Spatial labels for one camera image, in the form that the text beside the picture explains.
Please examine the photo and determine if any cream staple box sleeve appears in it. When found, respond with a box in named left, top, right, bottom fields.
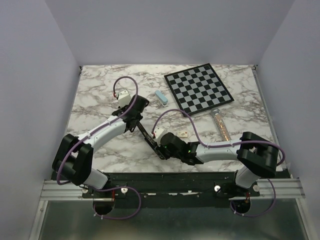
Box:
left=177, top=131, right=188, bottom=138

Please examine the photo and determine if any black stapler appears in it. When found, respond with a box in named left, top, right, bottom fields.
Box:
left=137, top=122, right=167, bottom=160

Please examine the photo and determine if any light blue mini stapler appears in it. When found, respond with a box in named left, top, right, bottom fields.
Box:
left=154, top=90, right=168, bottom=106

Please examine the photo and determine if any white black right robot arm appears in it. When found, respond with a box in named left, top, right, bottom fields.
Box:
left=153, top=130, right=279, bottom=196

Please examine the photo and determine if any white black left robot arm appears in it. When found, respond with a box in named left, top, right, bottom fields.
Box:
left=52, top=95, right=149, bottom=198

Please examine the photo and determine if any glitter filled clear tube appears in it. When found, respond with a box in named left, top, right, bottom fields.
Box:
left=210, top=108, right=231, bottom=141

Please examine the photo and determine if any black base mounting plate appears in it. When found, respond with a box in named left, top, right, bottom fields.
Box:
left=51, top=172, right=293, bottom=210

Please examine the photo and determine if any black grey chessboard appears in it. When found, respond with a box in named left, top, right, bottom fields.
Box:
left=164, top=63, right=234, bottom=116

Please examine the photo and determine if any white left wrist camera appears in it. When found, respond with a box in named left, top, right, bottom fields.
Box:
left=113, top=90, right=132, bottom=108

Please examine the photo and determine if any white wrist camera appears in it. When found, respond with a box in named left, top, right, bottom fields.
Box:
left=152, top=126, right=166, bottom=139
left=113, top=90, right=132, bottom=108

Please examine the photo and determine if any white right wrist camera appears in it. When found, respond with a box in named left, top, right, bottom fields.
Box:
left=152, top=126, right=166, bottom=139

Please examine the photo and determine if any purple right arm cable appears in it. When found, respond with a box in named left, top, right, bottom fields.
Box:
left=151, top=109, right=286, bottom=218

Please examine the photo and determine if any aluminium frame rail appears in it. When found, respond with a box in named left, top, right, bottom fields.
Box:
left=40, top=178, right=306, bottom=202

